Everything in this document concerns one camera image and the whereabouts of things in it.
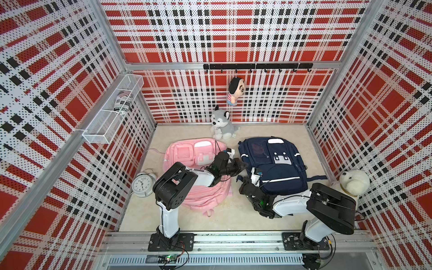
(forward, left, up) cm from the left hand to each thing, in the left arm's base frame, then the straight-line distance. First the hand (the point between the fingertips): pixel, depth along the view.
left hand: (251, 163), depth 89 cm
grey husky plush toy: (+25, +16, +3) cm, 30 cm away
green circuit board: (-41, +38, -7) cm, 57 cm away
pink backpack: (+9, +29, -4) cm, 30 cm away
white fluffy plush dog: (-16, -41, +10) cm, 45 cm away
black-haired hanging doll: (+34, +7, +25) cm, 43 cm away
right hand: (-6, +3, -4) cm, 8 cm away
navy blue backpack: (+6, -18, -6) cm, 20 cm away
